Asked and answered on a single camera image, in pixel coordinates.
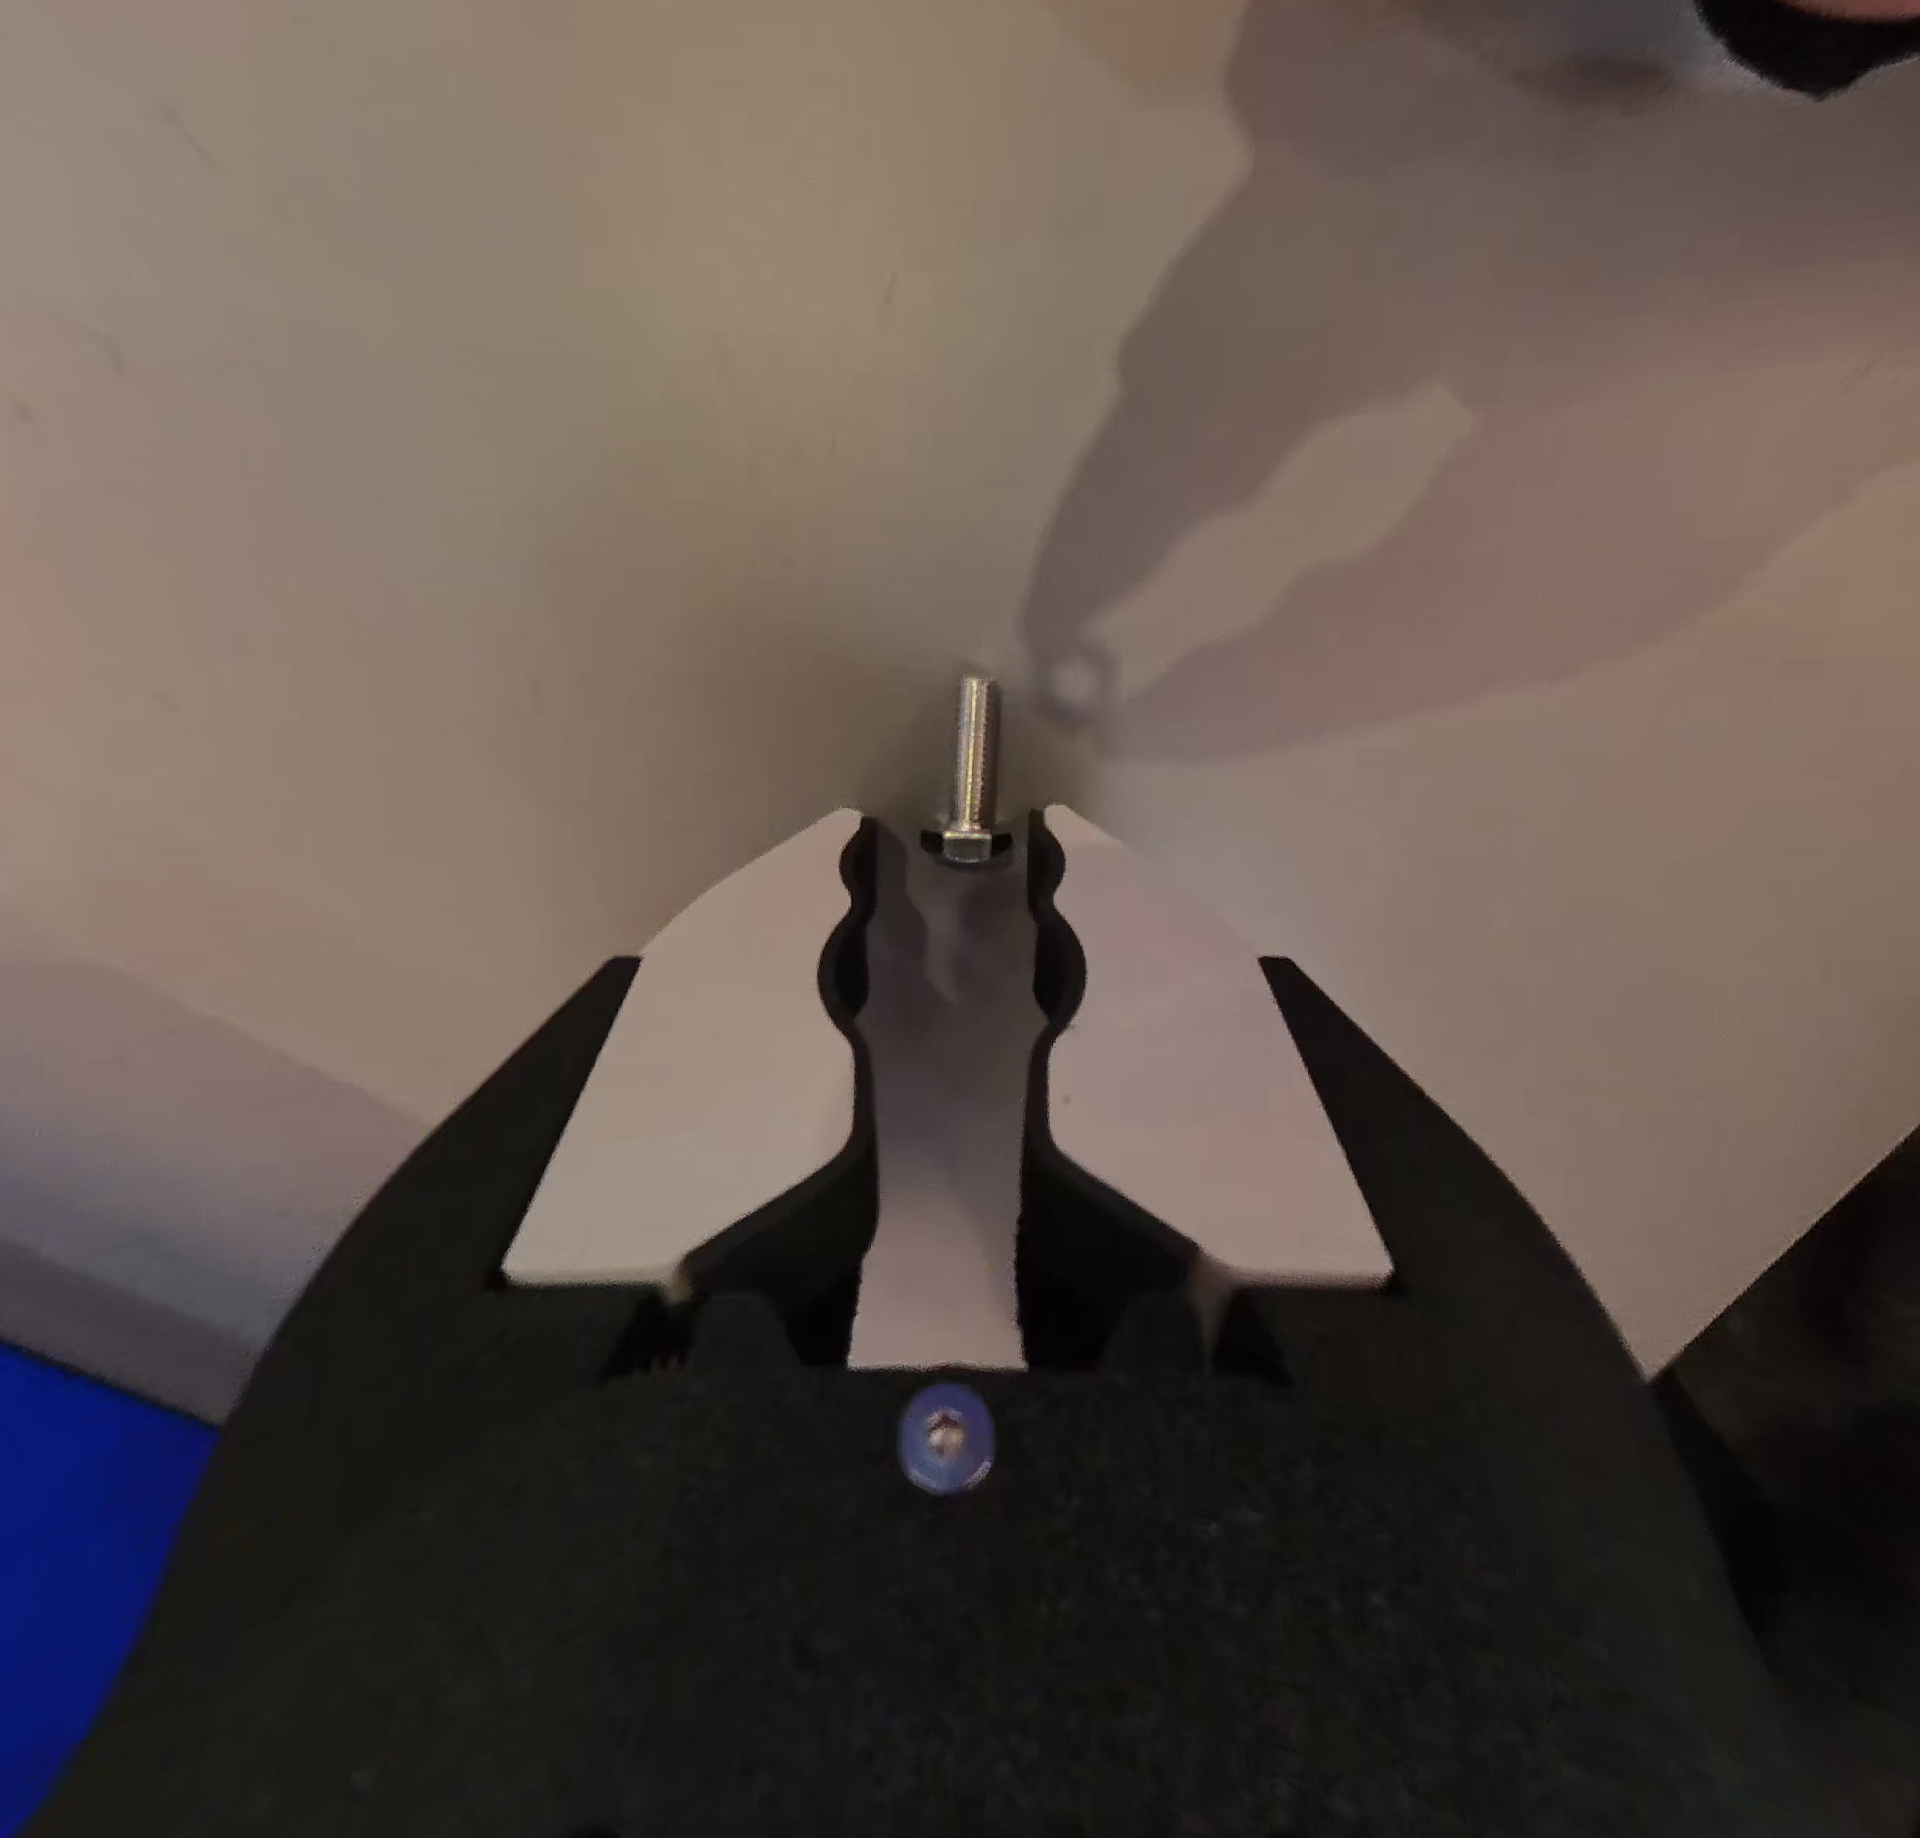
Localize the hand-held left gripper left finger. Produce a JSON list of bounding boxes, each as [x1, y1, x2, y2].
[[500, 806, 882, 1366]]

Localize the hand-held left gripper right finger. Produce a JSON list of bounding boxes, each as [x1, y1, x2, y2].
[[1019, 803, 1401, 1370]]

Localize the medium silver hex bolt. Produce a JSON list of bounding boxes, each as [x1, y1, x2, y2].
[[916, 673, 1008, 871]]

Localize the blue plastic bin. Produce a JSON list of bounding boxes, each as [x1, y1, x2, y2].
[[0, 1335, 226, 1838]]

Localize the grey desk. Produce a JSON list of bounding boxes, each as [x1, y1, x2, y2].
[[0, 0, 1920, 1434]]

